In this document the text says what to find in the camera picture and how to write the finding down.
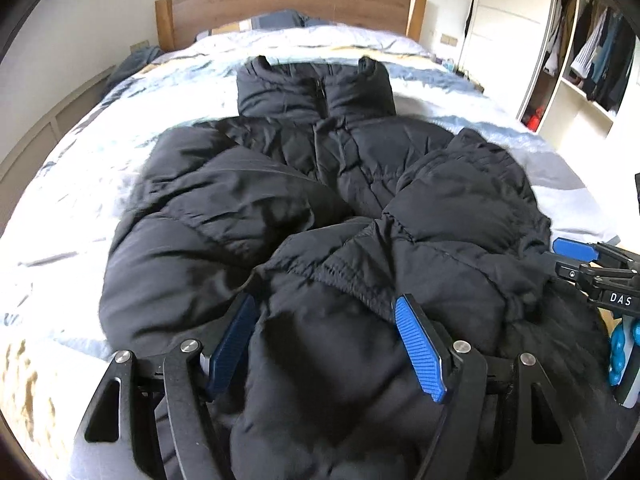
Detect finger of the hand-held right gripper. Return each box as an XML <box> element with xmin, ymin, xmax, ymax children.
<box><xmin>552</xmin><ymin>237</ymin><xmax>640</xmax><ymax>273</ymax></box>
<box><xmin>554</xmin><ymin>259</ymin><xmax>640</xmax><ymax>306</ymax></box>

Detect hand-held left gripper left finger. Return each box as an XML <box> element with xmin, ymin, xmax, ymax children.
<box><xmin>72</xmin><ymin>292</ymin><xmax>261</xmax><ymax>480</ymax></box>

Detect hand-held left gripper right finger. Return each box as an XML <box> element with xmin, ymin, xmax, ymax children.
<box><xmin>394</xmin><ymin>294</ymin><xmax>589</xmax><ymax>480</ymax></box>

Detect black puffer jacket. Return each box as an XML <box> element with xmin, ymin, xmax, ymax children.
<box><xmin>98</xmin><ymin>55</ymin><xmax>626</xmax><ymax>480</ymax></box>

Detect hanging clothes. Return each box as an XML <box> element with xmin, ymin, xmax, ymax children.
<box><xmin>542</xmin><ymin>0</ymin><xmax>639</xmax><ymax>111</ymax></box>

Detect nightstand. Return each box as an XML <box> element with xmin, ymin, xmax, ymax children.
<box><xmin>452</xmin><ymin>62</ymin><xmax>487</xmax><ymax>94</ymax></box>

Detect bed with striped duvet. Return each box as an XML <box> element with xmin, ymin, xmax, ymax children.
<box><xmin>0</xmin><ymin>22</ymin><xmax>632</xmax><ymax>480</ymax></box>

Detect white wardrobe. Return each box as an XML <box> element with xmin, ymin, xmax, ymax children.
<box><xmin>457</xmin><ymin>0</ymin><xmax>640</xmax><ymax>161</ymax></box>

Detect grey-blue crumpled blanket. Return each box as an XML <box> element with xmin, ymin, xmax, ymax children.
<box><xmin>106</xmin><ymin>45</ymin><xmax>163</xmax><ymax>86</ymax></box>

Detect striped pillow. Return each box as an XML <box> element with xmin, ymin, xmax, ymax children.
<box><xmin>239</xmin><ymin>8</ymin><xmax>307</xmax><ymax>31</ymax></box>

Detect wooden headboard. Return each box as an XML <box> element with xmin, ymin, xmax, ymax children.
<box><xmin>155</xmin><ymin>0</ymin><xmax>427</xmax><ymax>53</ymax></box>

